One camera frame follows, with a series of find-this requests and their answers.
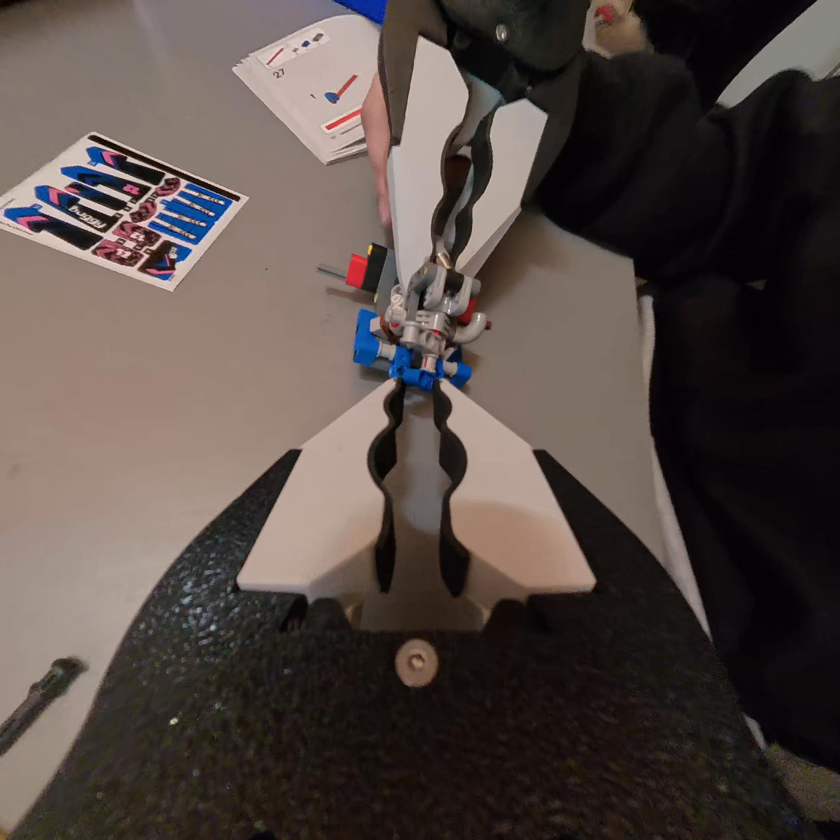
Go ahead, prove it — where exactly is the open lego instruction booklet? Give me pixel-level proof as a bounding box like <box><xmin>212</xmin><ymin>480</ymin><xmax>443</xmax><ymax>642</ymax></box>
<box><xmin>233</xmin><ymin>13</ymin><xmax>383</xmax><ymax>167</ymax></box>

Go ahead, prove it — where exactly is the person's right hand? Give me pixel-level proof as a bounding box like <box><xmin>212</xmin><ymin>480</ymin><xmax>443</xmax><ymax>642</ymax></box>
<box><xmin>361</xmin><ymin>72</ymin><xmax>396</xmax><ymax>231</ymax></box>

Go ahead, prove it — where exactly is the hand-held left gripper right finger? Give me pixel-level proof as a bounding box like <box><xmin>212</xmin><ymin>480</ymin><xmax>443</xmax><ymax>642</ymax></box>
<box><xmin>430</xmin><ymin>381</ymin><xmax>598</xmax><ymax>599</ymax></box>

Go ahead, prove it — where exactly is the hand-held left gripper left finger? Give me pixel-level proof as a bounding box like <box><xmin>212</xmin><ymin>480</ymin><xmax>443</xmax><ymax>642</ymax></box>
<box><xmin>235</xmin><ymin>379</ymin><xmax>403</xmax><ymax>598</ymax></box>

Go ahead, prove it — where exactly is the black lego pin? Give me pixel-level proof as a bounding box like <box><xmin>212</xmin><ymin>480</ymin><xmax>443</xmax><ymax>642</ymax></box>
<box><xmin>0</xmin><ymin>658</ymin><xmax>90</xmax><ymax>757</ymax></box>

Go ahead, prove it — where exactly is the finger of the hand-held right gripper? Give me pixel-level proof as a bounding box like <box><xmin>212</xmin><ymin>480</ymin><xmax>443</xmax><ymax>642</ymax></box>
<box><xmin>455</xmin><ymin>97</ymin><xmax>549</xmax><ymax>274</ymax></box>
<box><xmin>386</xmin><ymin>34</ymin><xmax>473</xmax><ymax>278</ymax></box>

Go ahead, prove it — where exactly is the lego sticker sheet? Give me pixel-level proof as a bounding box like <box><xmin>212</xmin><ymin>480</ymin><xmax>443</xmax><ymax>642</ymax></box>
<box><xmin>0</xmin><ymin>133</ymin><xmax>249</xmax><ymax>294</ymax></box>

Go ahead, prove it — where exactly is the grey and blue lego chassis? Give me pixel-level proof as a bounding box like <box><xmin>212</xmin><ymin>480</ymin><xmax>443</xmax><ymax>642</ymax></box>
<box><xmin>317</xmin><ymin>241</ymin><xmax>493</xmax><ymax>389</ymax></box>

